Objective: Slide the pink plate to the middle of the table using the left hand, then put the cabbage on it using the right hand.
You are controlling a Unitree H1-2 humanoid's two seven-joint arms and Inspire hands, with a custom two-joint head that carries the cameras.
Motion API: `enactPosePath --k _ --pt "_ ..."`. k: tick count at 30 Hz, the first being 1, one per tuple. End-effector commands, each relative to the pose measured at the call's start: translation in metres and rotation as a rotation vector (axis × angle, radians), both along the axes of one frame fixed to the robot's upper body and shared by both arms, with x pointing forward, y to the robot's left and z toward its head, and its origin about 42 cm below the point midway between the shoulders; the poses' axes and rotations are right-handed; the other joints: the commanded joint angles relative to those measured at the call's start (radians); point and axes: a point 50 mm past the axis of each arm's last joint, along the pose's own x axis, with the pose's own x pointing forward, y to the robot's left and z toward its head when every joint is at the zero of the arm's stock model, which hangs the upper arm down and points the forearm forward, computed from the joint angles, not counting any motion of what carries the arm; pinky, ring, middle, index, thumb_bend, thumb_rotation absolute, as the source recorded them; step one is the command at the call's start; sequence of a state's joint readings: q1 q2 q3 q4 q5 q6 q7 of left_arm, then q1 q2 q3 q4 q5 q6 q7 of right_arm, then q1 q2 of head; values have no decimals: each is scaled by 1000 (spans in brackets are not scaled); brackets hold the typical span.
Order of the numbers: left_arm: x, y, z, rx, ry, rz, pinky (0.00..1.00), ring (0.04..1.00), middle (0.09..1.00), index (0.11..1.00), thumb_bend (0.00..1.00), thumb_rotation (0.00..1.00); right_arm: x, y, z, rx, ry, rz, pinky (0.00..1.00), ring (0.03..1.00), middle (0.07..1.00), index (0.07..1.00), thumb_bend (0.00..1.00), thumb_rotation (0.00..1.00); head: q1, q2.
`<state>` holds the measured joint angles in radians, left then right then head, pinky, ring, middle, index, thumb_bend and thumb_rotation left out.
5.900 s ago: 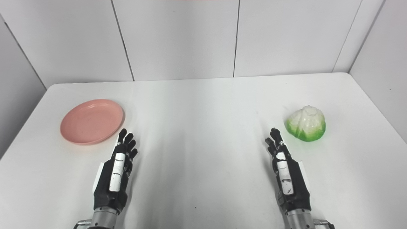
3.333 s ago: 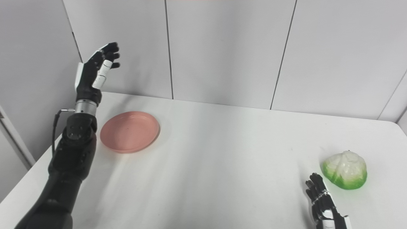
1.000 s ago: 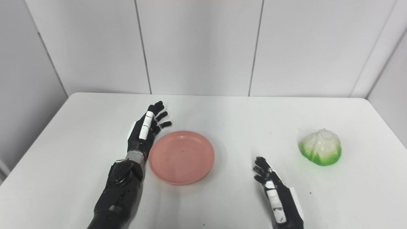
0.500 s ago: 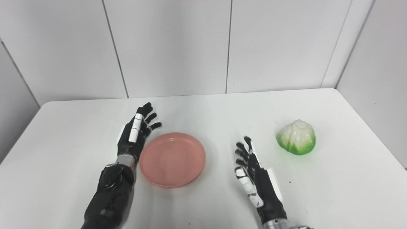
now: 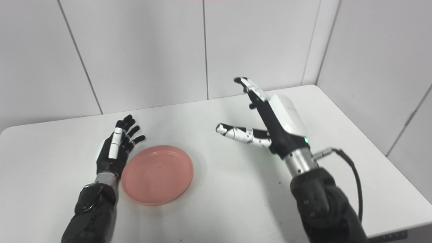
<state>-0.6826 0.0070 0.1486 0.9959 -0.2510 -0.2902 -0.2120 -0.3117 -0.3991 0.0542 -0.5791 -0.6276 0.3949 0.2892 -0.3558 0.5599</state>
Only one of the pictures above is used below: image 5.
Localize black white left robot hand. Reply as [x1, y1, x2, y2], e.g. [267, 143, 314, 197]
[96, 115, 146, 179]

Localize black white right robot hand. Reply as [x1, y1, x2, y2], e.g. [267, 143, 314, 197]
[216, 77, 311, 159]

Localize pink round plate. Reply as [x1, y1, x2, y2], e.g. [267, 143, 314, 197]
[121, 145, 194, 206]

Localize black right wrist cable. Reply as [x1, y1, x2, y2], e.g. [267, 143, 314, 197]
[312, 147, 363, 223]

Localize black table frame bar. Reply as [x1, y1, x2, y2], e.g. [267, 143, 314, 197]
[371, 231, 408, 243]

